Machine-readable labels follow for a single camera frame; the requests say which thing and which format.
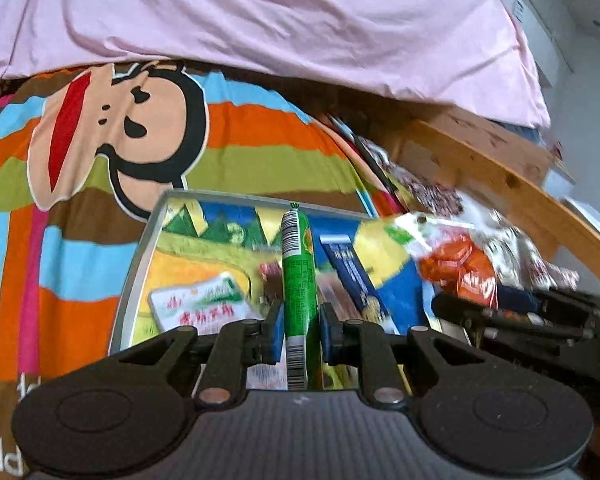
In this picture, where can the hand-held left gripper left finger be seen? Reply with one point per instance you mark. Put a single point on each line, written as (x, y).
(275, 330)

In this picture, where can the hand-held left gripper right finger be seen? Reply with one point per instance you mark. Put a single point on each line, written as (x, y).
(330, 332)

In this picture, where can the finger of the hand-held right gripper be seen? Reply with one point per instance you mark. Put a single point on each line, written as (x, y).
(460, 312)
(517, 299)

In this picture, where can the orange snack packet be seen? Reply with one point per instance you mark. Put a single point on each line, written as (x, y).
(460, 265)

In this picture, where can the green sausage stick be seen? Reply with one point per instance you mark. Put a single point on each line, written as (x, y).
(297, 285)

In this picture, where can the blue snack packet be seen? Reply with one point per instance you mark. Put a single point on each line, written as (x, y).
(355, 280)

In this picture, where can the white snack packet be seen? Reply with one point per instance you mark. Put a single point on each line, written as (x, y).
(200, 305)

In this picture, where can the grey tray with dinosaur print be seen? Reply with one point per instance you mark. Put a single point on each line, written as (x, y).
(140, 285)

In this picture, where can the floral satin quilt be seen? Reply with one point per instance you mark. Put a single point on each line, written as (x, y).
(520, 255)

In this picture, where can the white box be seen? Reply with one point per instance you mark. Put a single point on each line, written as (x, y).
(590, 217)

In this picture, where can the monkey printed blanket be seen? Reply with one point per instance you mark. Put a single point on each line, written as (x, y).
(80, 185)

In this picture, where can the white air conditioner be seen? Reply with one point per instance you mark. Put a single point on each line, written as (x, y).
(545, 45)

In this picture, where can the pink bed sheet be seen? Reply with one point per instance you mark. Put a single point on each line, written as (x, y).
(280, 20)

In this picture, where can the wooden bed frame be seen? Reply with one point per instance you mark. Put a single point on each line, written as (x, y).
(530, 195)

